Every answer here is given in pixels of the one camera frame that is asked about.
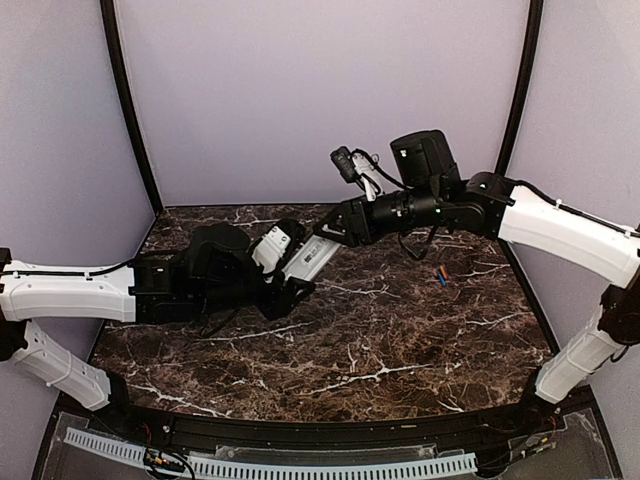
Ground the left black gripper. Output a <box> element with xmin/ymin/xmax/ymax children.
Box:
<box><xmin>194</xmin><ymin>260</ymin><xmax>316</xmax><ymax>322</ymax></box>

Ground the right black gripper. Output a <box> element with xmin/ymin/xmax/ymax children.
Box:
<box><xmin>312</xmin><ymin>182</ymin><xmax>444</xmax><ymax>247</ymax></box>

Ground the white remote control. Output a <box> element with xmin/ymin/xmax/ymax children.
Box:
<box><xmin>283</xmin><ymin>235</ymin><xmax>341</xmax><ymax>281</ymax></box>

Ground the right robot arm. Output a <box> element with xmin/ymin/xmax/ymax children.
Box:
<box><xmin>314</xmin><ymin>130</ymin><xmax>639</xmax><ymax>434</ymax></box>

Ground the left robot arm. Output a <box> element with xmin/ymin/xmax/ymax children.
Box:
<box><xmin>1</xmin><ymin>219</ymin><xmax>315</xmax><ymax>436</ymax></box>

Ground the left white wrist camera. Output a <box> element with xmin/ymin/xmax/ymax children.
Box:
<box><xmin>251</xmin><ymin>219</ymin><xmax>306</xmax><ymax>275</ymax></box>

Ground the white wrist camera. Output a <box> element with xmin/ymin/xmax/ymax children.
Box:
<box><xmin>330</xmin><ymin>146</ymin><xmax>385</xmax><ymax>202</ymax></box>
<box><xmin>251</xmin><ymin>219</ymin><xmax>306</xmax><ymax>275</ymax></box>

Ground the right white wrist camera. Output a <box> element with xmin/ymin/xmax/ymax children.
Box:
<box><xmin>330</xmin><ymin>146</ymin><xmax>385</xmax><ymax>202</ymax></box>

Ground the black front rail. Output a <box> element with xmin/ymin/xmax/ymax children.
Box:
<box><xmin>92</xmin><ymin>405</ymin><xmax>565</xmax><ymax>452</ymax></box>

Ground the white slotted cable duct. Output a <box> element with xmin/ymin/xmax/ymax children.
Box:
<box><xmin>63</xmin><ymin>427</ymin><xmax>478</xmax><ymax>479</ymax></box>

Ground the right black frame post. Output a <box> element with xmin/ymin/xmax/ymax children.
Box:
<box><xmin>494</xmin><ymin>0</ymin><xmax>544</xmax><ymax>175</ymax></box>

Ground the black frame post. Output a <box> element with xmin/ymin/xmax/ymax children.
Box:
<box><xmin>494</xmin><ymin>0</ymin><xmax>544</xmax><ymax>175</ymax></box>
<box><xmin>99</xmin><ymin>0</ymin><xmax>164</xmax><ymax>216</ymax></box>

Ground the left black frame post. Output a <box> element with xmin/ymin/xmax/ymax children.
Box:
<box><xmin>99</xmin><ymin>0</ymin><xmax>164</xmax><ymax>216</ymax></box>

